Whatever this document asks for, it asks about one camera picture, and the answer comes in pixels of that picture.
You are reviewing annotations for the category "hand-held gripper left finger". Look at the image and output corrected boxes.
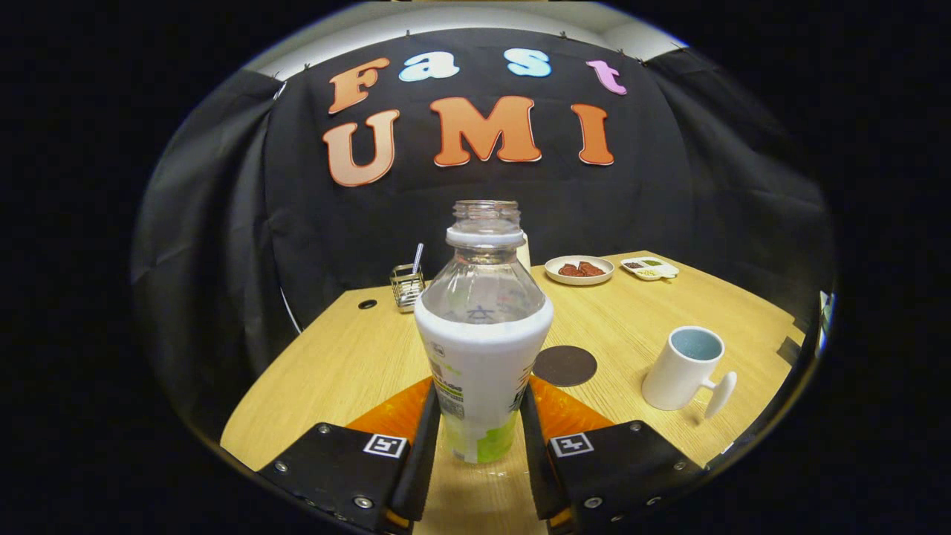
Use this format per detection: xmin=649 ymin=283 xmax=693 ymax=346
xmin=256 ymin=375 xmax=441 ymax=534

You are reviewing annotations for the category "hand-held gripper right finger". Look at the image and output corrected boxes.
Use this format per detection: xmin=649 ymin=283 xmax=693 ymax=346
xmin=520 ymin=375 xmax=703 ymax=534

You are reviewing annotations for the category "dark brown round coaster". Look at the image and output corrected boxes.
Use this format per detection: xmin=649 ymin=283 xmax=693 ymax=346
xmin=532 ymin=345 xmax=598 ymax=388

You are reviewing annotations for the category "clear juice bottle white label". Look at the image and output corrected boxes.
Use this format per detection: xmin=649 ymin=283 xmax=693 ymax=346
xmin=413 ymin=199 xmax=555 ymax=465

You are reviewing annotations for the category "white cup blue inside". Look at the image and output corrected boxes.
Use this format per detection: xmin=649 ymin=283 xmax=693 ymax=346
xmin=642 ymin=325 xmax=738 ymax=420

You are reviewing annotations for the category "wooden table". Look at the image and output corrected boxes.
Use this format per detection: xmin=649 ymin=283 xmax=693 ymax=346
xmin=220 ymin=250 xmax=807 ymax=535

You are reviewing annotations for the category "white round plate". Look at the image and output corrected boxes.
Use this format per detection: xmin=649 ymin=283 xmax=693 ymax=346
xmin=545 ymin=255 xmax=616 ymax=287

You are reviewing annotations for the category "white divided condiment dish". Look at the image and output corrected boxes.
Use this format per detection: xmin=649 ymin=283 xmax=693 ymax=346
xmin=620 ymin=256 xmax=680 ymax=282

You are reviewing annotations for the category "black backdrop cloth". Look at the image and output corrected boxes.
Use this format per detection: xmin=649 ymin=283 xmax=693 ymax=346
xmin=130 ymin=28 xmax=837 ymax=439

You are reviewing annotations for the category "metal wire utensil holder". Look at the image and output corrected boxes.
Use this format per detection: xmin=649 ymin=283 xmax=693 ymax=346
xmin=389 ymin=263 xmax=426 ymax=309

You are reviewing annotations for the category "thin white cable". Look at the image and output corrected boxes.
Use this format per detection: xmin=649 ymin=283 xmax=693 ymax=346
xmin=279 ymin=286 xmax=302 ymax=334

